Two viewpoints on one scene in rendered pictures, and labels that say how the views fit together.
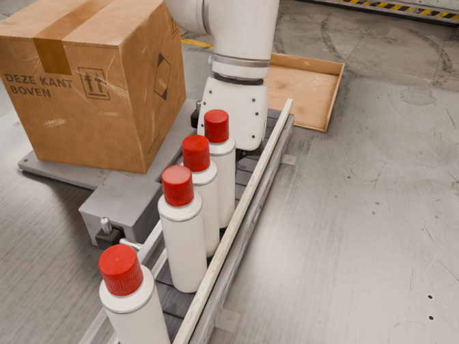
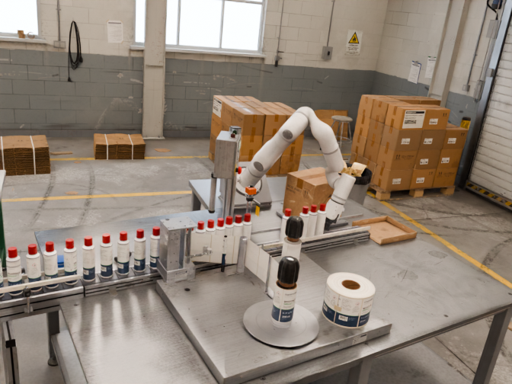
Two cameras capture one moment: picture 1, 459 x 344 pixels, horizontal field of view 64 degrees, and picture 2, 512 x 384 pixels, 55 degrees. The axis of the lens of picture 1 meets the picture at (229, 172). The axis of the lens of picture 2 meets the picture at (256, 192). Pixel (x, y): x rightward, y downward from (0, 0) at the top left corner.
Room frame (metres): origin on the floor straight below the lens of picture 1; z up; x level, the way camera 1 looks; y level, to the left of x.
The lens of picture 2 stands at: (-1.83, -1.21, 2.07)
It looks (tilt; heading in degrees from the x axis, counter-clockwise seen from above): 21 degrees down; 37
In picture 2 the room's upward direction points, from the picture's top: 6 degrees clockwise
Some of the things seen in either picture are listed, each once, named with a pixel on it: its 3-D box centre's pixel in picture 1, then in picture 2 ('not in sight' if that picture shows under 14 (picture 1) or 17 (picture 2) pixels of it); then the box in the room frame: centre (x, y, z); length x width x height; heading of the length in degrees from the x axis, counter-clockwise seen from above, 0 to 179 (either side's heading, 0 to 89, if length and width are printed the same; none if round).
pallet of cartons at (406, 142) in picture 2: not in sight; (406, 145); (4.25, 1.07, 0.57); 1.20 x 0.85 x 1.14; 153
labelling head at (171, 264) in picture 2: not in sight; (177, 248); (-0.46, 0.24, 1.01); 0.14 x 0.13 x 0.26; 160
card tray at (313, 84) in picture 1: (287, 86); (384, 229); (0.90, -0.16, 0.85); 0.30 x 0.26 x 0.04; 160
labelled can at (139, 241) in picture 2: not in sight; (139, 250); (-0.56, 0.37, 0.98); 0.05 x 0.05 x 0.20
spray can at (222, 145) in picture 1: (218, 173); (320, 221); (0.40, 0.02, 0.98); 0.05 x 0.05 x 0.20
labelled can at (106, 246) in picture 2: not in sight; (106, 255); (-0.70, 0.43, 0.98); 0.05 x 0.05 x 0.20
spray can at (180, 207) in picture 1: (184, 233); (303, 224); (0.29, 0.06, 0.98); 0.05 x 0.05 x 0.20
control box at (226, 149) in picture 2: not in sight; (227, 155); (-0.11, 0.30, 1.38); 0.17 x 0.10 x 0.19; 35
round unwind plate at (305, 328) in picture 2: not in sight; (280, 322); (-0.40, -0.32, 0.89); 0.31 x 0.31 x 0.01
